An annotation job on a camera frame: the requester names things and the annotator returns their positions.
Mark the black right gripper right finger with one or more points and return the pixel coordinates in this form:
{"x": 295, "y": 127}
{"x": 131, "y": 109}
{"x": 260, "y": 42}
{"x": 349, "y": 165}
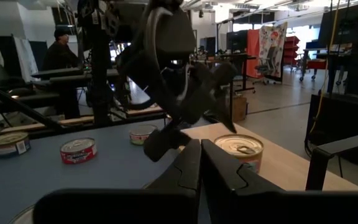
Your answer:
{"x": 225, "y": 177}

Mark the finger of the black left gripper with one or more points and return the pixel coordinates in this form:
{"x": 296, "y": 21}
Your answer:
{"x": 163, "y": 144}
{"x": 219, "y": 84}

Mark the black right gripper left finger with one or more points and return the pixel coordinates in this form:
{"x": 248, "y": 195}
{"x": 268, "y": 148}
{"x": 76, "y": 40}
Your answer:
{"x": 182, "y": 174}

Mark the blue label gold-top can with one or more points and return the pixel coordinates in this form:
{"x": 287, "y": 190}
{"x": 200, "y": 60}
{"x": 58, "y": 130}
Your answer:
{"x": 235, "y": 144}
{"x": 9, "y": 147}

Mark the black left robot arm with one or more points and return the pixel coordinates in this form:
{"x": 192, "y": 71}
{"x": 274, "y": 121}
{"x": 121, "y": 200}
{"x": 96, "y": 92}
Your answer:
{"x": 99, "y": 77}

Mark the green label tuna can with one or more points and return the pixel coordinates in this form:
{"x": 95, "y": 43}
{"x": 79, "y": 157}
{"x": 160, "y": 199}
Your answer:
{"x": 140, "y": 137}

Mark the cardboard box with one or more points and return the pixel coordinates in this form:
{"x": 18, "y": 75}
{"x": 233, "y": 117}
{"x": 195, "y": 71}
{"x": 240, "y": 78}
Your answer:
{"x": 239, "y": 109}

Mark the black monitor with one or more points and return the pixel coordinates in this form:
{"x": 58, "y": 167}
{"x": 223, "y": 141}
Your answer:
{"x": 236, "y": 42}

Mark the orange partition panel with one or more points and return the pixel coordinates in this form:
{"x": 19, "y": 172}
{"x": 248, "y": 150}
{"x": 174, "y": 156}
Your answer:
{"x": 253, "y": 53}

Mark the grey office chair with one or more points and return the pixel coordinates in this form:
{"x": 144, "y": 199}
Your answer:
{"x": 264, "y": 67}

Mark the colourful cartoon banner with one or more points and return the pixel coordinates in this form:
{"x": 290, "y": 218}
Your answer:
{"x": 272, "y": 46}

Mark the red bin rack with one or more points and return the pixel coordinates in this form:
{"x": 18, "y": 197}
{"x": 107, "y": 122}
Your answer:
{"x": 292, "y": 49}

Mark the black desk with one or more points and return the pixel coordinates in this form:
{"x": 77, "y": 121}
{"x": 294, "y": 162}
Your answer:
{"x": 61, "y": 73}

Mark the person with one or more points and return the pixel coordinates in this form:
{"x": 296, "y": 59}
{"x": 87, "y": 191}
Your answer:
{"x": 59, "y": 56}

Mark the black equipment case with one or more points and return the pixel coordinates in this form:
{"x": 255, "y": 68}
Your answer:
{"x": 337, "y": 124}

